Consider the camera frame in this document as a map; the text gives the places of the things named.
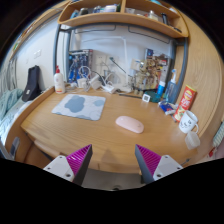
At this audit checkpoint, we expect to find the wooden shelf unit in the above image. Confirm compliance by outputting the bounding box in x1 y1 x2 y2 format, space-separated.
57 0 190 39

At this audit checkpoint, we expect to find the black ruler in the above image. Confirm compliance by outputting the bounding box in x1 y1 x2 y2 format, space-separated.
118 93 143 100

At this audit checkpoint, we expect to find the white red-capped pump bottle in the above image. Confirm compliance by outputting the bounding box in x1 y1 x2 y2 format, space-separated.
53 65 66 95

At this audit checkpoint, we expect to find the wooden tree figure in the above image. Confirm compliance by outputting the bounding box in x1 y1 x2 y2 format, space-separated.
134 59 156 92

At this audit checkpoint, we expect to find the red chips can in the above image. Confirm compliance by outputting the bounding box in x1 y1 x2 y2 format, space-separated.
173 84 198 123

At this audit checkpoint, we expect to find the clear plastic cup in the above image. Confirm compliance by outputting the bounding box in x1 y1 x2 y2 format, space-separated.
184 130 201 151

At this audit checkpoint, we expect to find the white mug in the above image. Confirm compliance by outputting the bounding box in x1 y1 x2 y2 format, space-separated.
178 110 200 134

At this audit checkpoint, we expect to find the brown wooden model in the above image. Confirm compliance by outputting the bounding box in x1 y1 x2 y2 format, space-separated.
146 58 168 89

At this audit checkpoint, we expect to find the blue spray bottle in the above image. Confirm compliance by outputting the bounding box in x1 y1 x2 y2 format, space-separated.
166 68 180 104

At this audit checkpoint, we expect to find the teal round tin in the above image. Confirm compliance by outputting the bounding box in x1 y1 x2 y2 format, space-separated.
148 90 164 103

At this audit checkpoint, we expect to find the grey metal frame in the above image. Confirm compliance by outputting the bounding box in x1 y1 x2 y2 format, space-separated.
52 23 189 104

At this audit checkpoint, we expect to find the grey cloud-print mouse pad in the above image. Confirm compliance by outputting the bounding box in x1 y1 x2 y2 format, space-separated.
51 93 107 122

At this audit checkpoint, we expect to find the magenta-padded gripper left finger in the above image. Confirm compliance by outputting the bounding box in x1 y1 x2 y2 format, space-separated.
43 143 93 187

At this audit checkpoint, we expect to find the white desk lamp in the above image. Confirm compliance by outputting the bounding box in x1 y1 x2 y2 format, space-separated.
79 35 134 94

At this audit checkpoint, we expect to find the white wall socket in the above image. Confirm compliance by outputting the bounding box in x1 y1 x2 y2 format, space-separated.
96 54 108 68

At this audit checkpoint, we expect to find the blue tissue pack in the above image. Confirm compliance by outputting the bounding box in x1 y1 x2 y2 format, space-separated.
158 100 178 116

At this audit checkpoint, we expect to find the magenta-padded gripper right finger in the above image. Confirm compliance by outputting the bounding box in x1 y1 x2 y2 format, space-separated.
134 143 184 185

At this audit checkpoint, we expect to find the white power strip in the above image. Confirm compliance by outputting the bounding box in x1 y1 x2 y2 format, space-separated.
99 84 118 94

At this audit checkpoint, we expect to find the green bedding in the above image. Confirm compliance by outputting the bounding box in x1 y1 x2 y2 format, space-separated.
0 88 24 123

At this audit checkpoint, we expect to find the blue white-capped bottle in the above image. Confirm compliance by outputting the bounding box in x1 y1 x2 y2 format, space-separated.
156 80 166 98

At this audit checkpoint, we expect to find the robot model kit box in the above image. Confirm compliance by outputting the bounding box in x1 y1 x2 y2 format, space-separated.
68 49 94 84

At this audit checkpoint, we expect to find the pink computer mouse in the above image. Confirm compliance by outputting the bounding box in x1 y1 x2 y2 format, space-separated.
115 115 145 134

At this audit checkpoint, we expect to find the black bag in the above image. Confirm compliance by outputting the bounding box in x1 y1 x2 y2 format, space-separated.
21 65 42 103

